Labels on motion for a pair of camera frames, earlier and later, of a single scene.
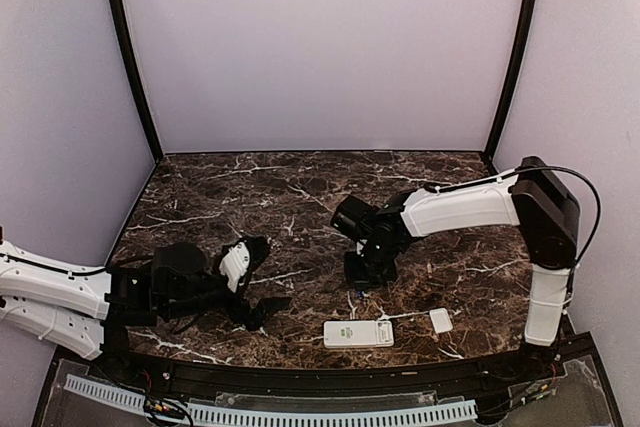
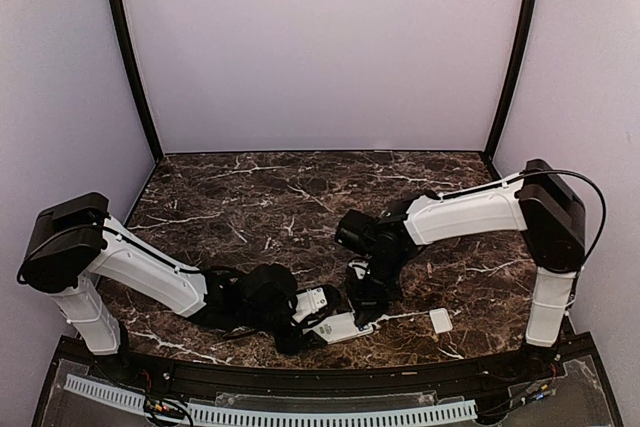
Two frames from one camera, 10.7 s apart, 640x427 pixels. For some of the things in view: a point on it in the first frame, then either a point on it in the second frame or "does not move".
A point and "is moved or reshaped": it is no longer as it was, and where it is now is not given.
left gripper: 265,307 to 298,343
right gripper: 355,277 to 368,306
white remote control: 358,333 is moved or reshaped
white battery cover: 441,320 does not move
